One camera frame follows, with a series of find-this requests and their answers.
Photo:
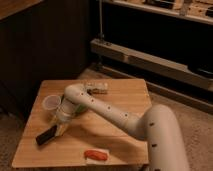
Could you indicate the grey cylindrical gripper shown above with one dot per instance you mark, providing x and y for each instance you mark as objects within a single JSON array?
[{"x": 64, "y": 113}]

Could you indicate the black rectangular eraser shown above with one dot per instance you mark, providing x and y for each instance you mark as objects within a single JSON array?
[{"x": 46, "y": 136}]

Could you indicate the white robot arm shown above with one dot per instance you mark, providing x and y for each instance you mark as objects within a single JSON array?
[{"x": 158, "y": 126}]

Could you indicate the wooden folding table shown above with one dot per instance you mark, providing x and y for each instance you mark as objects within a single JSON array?
[{"x": 86, "y": 131}]

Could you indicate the green bowl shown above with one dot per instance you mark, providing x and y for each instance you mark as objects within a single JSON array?
[{"x": 81, "y": 108}]

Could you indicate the white napkin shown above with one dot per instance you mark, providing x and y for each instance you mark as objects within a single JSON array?
[{"x": 96, "y": 162}]

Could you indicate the white packaged box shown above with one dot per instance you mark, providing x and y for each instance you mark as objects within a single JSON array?
[{"x": 98, "y": 88}]

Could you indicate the metal vertical pole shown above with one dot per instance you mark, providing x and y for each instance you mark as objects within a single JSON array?
[{"x": 101, "y": 34}]

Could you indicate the metal shelf beam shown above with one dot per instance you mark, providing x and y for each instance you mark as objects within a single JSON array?
[{"x": 151, "y": 63}]

